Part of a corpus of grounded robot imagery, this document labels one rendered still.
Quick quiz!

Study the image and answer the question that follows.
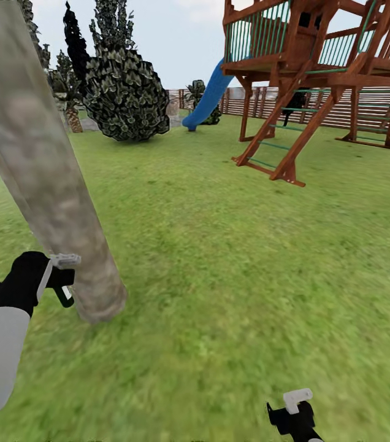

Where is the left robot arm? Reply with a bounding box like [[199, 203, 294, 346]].
[[0, 252, 82, 410]]

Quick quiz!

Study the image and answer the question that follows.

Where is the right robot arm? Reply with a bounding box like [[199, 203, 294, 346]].
[[268, 388, 324, 442]]

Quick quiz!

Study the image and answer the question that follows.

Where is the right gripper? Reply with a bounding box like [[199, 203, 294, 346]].
[[268, 402, 315, 439]]

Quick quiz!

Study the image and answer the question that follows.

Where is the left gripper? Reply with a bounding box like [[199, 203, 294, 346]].
[[46, 268, 75, 288]]

